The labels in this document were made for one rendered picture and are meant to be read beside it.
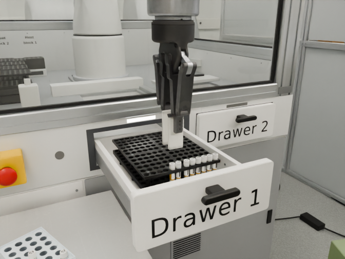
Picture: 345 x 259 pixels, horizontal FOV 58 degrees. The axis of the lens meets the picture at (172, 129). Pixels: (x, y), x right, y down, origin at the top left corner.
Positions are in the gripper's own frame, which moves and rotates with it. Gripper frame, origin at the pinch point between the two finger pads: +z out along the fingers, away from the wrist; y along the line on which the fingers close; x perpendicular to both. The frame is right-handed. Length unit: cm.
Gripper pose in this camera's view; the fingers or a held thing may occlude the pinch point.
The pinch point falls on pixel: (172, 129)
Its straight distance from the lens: 60.5
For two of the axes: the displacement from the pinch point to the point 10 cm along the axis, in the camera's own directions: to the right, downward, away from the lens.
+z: -0.1, 9.4, 3.5
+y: -4.5, -3.1, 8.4
